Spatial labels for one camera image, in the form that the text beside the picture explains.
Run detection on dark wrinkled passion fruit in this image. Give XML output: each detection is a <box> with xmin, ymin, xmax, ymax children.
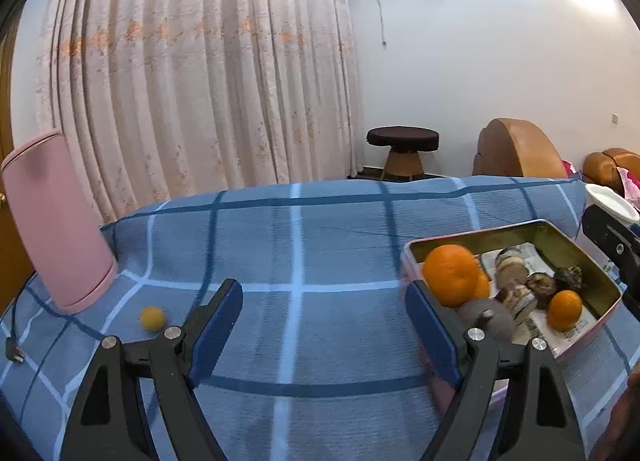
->
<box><xmin>553</xmin><ymin>266</ymin><xmax>584</xmax><ymax>293</ymax></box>

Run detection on large orange mandarin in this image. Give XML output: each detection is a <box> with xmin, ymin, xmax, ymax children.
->
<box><xmin>422</xmin><ymin>244</ymin><xmax>480</xmax><ymax>308</ymax></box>

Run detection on halved passion fruit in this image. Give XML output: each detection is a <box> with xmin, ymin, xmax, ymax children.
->
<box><xmin>495</xmin><ymin>285</ymin><xmax>537</xmax><ymax>325</ymax></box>

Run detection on white paper cup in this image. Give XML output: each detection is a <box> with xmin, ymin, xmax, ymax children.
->
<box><xmin>585</xmin><ymin>184</ymin><xmax>639</xmax><ymax>226</ymax></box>

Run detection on brown leather sofa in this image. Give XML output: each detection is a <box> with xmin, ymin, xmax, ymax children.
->
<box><xmin>582</xmin><ymin>148</ymin><xmax>640</xmax><ymax>195</ymax></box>

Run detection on orange mandarin right tin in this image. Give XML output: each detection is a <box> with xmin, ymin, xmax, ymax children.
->
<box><xmin>547</xmin><ymin>290</ymin><xmax>582</xmax><ymax>332</ymax></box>

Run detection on dark passion fruit in tin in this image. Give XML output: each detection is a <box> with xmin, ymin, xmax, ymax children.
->
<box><xmin>525</xmin><ymin>273</ymin><xmax>556</xmax><ymax>311</ymax></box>

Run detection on pink metal tin box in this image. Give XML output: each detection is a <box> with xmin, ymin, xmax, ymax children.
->
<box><xmin>402</xmin><ymin>219</ymin><xmax>622</xmax><ymax>365</ymax></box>

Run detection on small yellow fruit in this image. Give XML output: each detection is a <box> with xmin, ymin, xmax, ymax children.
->
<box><xmin>139</xmin><ymin>306</ymin><xmax>166</xmax><ymax>333</ymax></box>

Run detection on brown leather armchair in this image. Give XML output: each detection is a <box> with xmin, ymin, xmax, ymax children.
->
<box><xmin>473</xmin><ymin>118</ymin><xmax>568</xmax><ymax>179</ymax></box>

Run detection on small orange in tin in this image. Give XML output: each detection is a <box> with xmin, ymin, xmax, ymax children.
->
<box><xmin>473</xmin><ymin>270</ymin><xmax>490</xmax><ymax>299</ymax></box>

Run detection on pink cylindrical appliance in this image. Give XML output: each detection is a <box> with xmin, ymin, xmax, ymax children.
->
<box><xmin>1</xmin><ymin>129</ymin><xmax>117</xmax><ymax>315</ymax></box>

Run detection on blue checked tablecloth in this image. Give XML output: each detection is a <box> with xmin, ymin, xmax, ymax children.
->
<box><xmin>0</xmin><ymin>175</ymin><xmax>640</xmax><ymax>461</ymax></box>

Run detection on dark round stool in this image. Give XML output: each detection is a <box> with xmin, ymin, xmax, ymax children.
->
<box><xmin>366</xmin><ymin>126</ymin><xmax>439</xmax><ymax>181</ymax></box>

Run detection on pink floral curtain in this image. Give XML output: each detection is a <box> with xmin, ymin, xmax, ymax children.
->
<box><xmin>36</xmin><ymin>0</ymin><xmax>364</xmax><ymax>221</ymax></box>

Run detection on black power plug cable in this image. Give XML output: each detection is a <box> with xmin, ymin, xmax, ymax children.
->
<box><xmin>4</xmin><ymin>284</ymin><xmax>30</xmax><ymax>366</ymax></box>

